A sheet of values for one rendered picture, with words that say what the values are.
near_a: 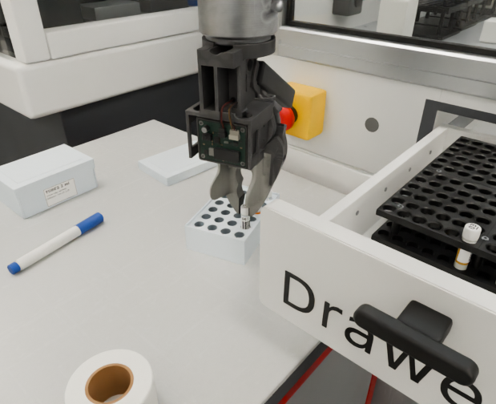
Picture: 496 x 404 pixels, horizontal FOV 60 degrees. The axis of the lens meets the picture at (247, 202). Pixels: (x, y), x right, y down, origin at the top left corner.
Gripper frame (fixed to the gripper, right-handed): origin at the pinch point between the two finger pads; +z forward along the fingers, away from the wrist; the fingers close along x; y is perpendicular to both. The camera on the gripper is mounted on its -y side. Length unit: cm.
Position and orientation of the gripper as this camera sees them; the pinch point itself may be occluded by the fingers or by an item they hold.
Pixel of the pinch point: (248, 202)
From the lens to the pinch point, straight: 53.7
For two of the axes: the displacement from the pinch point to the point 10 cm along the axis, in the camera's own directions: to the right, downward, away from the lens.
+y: -4.0, 4.9, -7.8
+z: 0.0, 8.5, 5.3
